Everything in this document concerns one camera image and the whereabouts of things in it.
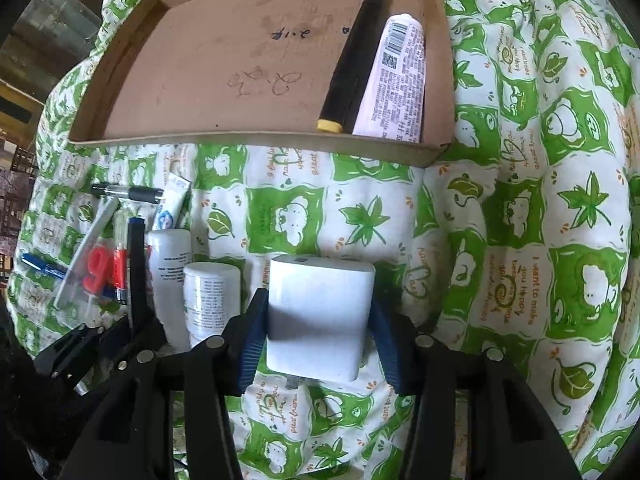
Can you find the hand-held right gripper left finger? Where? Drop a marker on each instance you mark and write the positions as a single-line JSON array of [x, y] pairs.
[[252, 340]]

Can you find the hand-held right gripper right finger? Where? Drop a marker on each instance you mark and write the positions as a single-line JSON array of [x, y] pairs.
[[387, 345]]

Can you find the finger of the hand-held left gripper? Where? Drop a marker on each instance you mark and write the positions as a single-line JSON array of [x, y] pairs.
[[135, 337], [70, 352]]

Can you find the black marker blue cap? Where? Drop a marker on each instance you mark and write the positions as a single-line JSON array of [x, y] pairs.
[[137, 280]]

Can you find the small white bottle green label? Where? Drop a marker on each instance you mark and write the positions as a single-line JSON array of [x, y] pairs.
[[210, 300]]

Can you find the large white plastic bottle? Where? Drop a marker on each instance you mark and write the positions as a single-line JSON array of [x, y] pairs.
[[167, 280]]

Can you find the white charger block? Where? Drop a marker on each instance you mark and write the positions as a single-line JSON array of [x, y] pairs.
[[320, 310]]

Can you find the red number candle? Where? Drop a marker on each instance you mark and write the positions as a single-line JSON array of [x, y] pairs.
[[97, 270]]

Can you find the blue pen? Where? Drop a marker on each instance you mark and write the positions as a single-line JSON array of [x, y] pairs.
[[42, 265]]

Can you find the white marker pen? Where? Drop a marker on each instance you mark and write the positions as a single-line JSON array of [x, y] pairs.
[[87, 252]]

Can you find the small toothpaste tube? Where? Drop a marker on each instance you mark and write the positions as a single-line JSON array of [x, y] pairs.
[[170, 210]]

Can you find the black gel pen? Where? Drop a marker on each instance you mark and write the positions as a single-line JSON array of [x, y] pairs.
[[130, 192]]

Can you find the pale pink cream tube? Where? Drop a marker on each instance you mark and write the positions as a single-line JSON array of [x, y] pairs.
[[395, 85]]

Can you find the shallow cardboard box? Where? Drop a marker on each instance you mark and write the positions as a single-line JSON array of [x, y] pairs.
[[225, 70]]

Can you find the black marker yellow caps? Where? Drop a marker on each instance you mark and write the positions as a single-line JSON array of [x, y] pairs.
[[350, 60]]

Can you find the green printed blanket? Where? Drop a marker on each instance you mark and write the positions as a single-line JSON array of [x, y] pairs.
[[525, 210]]

